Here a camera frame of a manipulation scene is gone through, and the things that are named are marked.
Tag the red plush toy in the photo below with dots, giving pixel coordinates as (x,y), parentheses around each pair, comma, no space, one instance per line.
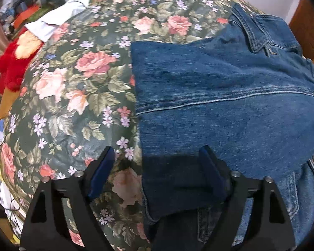
(11,62)

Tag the blue denim jacket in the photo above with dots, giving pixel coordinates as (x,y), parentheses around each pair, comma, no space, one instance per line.
(225,96)

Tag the floral bed blanket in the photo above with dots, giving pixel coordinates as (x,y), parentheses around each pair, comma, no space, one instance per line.
(94,83)

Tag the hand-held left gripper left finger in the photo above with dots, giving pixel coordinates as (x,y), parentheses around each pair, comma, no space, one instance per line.
(102,170)

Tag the pile of clutter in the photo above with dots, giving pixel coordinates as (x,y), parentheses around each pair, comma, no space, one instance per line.
(14,2)

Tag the white pillow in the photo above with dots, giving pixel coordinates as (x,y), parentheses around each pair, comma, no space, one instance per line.
(60,15)

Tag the orange box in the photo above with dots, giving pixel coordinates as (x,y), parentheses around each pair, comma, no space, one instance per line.
(26,15)

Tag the wooden door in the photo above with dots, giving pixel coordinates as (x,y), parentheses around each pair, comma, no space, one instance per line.
(307,31)

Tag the mustard yellow cloth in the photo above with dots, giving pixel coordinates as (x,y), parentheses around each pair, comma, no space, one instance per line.
(7,102)

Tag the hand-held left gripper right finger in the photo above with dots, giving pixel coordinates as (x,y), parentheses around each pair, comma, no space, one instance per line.
(212,172)

